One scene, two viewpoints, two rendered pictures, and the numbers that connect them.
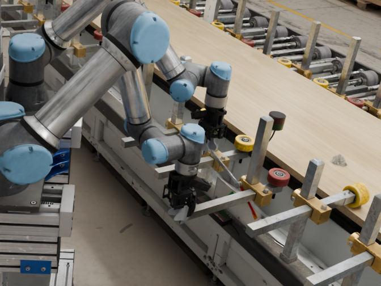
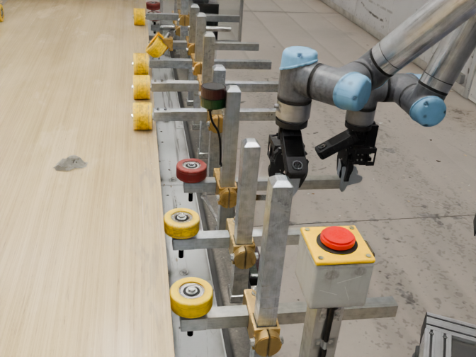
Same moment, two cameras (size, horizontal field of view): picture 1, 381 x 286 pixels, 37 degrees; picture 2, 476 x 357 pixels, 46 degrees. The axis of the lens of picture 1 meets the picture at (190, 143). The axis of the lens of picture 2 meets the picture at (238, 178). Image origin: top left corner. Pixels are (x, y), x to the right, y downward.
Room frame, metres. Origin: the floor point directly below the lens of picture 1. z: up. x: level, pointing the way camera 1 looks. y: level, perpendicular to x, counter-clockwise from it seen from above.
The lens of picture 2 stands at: (2.88, 0.39, 1.59)
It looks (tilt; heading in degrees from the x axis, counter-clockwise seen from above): 29 degrees down; 209
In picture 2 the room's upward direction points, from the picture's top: 4 degrees clockwise
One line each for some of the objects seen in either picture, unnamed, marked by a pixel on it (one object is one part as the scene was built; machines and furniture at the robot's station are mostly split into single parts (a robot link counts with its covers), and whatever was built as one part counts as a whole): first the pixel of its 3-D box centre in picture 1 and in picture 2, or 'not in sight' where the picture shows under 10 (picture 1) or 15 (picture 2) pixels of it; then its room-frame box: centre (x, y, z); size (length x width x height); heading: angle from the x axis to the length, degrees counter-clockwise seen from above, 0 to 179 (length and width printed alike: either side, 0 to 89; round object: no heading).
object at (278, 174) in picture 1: (276, 185); (190, 182); (1.79, -0.34, 0.85); 0.08 x 0.08 x 0.11
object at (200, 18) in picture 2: not in sight; (199, 78); (1.19, -0.73, 0.90); 0.03 x 0.03 x 0.48; 40
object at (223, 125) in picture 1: (212, 121); (287, 141); (1.81, -0.07, 1.06); 0.09 x 0.08 x 0.12; 40
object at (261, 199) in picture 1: (255, 189); (224, 187); (1.75, -0.26, 0.85); 0.13 x 0.06 x 0.05; 40
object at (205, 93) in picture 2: (276, 117); (213, 91); (1.80, -0.28, 1.13); 0.06 x 0.06 x 0.02
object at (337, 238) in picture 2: not in sight; (337, 240); (2.35, 0.24, 1.22); 0.04 x 0.04 x 0.02
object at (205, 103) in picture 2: (275, 123); (212, 100); (1.80, -0.28, 1.10); 0.06 x 0.06 x 0.02
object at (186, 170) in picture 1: (187, 165); (359, 114); (1.51, 0.00, 1.05); 0.08 x 0.08 x 0.05
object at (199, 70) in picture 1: (189, 75); (343, 86); (1.81, 0.04, 1.22); 0.11 x 0.11 x 0.08; 84
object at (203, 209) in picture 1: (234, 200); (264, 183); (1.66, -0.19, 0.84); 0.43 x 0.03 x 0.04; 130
